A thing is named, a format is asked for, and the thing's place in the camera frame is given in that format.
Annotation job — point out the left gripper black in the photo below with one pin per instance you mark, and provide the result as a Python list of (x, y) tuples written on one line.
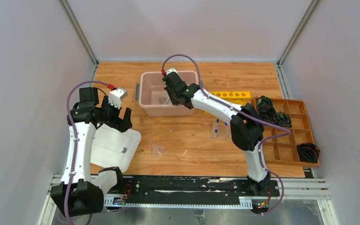
[(114, 115)]

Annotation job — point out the white clay triangle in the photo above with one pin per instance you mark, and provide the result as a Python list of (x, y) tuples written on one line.
[(168, 101)]

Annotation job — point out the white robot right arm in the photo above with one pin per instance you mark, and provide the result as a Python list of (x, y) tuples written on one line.
[(245, 126)]

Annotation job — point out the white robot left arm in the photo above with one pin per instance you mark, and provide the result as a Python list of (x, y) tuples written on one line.
[(77, 194)]

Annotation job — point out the white bin lid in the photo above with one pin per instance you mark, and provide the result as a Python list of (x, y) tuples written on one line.
[(111, 148)]

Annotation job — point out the pink plastic bin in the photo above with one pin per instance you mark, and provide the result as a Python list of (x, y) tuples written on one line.
[(151, 89)]

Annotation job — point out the clear plastic funnel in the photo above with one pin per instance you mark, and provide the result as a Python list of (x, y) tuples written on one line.
[(157, 151)]

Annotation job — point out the clear well plate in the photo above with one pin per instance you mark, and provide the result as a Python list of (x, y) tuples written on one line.
[(223, 132)]

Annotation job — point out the yellow test tube rack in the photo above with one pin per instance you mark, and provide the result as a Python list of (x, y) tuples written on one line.
[(235, 97)]

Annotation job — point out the wooden compartment tray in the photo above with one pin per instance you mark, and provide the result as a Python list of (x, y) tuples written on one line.
[(283, 150)]

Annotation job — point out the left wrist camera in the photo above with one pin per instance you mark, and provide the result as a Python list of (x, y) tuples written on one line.
[(116, 96)]

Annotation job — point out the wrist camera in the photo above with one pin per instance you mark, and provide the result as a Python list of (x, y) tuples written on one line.
[(171, 70), (116, 96)]

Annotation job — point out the left grey bin handle clip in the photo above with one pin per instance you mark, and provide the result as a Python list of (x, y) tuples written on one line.
[(137, 91)]

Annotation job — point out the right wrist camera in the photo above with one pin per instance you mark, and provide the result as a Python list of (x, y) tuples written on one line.
[(171, 70)]

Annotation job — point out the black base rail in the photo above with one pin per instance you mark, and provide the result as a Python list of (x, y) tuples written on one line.
[(190, 192)]

